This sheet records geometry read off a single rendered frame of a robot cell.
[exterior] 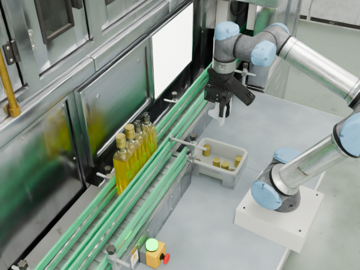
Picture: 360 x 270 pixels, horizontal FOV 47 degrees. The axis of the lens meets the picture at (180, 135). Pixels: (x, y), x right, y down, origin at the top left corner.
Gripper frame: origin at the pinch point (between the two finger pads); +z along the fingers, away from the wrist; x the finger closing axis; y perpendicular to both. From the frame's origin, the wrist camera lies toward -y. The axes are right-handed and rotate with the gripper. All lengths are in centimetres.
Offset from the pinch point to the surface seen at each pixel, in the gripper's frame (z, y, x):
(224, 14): 8, 40, -102
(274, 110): 43, -3, -73
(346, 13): 99, -9, -365
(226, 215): 43.0, -5.9, 5.7
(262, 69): 30, 11, -90
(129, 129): 1.8, 29.2, 17.9
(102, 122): 5.0, 42.6, 15.8
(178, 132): 25.9, 26.1, -14.6
